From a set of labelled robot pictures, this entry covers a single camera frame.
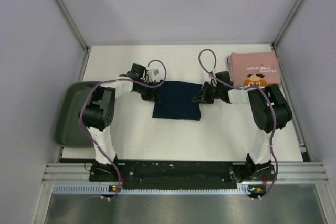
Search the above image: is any dark green plastic bin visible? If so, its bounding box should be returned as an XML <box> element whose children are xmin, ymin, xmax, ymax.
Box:
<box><xmin>54</xmin><ymin>81</ymin><xmax>97</xmax><ymax>148</ymax></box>

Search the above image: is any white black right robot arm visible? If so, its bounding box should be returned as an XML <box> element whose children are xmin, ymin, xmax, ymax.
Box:
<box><xmin>192</xmin><ymin>71</ymin><xmax>292</xmax><ymax>182</ymax></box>

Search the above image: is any left aluminium frame post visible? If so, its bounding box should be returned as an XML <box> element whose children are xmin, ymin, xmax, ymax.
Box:
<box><xmin>54</xmin><ymin>0</ymin><xmax>89</xmax><ymax>52</ymax></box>

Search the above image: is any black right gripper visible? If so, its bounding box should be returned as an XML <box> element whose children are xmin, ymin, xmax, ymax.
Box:
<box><xmin>193</xmin><ymin>81</ymin><xmax>223</xmax><ymax>104</ymax></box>

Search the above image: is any navy blue t-shirt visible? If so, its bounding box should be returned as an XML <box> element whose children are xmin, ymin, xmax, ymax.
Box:
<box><xmin>152</xmin><ymin>81</ymin><xmax>202</xmax><ymax>121</ymax></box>

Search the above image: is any right aluminium frame post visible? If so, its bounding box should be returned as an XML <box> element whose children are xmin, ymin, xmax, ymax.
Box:
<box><xmin>271</xmin><ymin>0</ymin><xmax>306</xmax><ymax>50</ymax></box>

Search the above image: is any light blue slotted cable duct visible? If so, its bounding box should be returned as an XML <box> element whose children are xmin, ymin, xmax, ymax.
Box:
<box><xmin>52</xmin><ymin>184</ymin><xmax>256</xmax><ymax>195</ymax></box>

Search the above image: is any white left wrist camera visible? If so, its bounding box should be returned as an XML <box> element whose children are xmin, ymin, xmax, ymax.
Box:
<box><xmin>144</xmin><ymin>68</ymin><xmax>159</xmax><ymax>83</ymax></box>

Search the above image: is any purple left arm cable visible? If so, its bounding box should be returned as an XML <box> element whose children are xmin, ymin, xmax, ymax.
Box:
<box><xmin>78</xmin><ymin>59</ymin><xmax>167</xmax><ymax>200</ymax></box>

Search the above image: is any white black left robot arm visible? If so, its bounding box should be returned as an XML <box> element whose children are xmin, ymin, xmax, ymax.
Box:
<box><xmin>79</xmin><ymin>63</ymin><xmax>167</xmax><ymax>182</ymax></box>

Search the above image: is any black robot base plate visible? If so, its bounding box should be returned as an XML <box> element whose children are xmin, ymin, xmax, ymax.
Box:
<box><xmin>89</xmin><ymin>159</ymin><xmax>275</xmax><ymax>190</ymax></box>

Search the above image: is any aluminium front frame rail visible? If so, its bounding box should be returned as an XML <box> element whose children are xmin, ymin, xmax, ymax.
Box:
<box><xmin>43</xmin><ymin>162</ymin><xmax>329</xmax><ymax>184</ymax></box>

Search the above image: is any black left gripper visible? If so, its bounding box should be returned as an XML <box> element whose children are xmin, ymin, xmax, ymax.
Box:
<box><xmin>135</xmin><ymin>80</ymin><xmax>160</xmax><ymax>103</ymax></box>

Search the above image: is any aluminium frame post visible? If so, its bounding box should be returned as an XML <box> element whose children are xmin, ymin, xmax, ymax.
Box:
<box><xmin>54</xmin><ymin>0</ymin><xmax>89</xmax><ymax>52</ymax></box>
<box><xmin>271</xmin><ymin>0</ymin><xmax>306</xmax><ymax>50</ymax></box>

